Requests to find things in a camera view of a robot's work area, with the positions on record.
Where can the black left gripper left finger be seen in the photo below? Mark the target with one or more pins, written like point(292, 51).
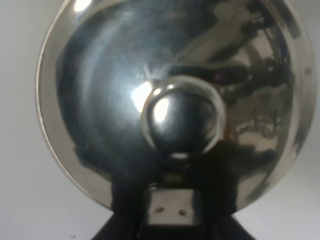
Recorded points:
point(129, 181)

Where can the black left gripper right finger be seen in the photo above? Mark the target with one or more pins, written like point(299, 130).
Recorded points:
point(214, 175)

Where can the stainless steel teapot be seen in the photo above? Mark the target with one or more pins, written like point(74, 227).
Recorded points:
point(168, 80)

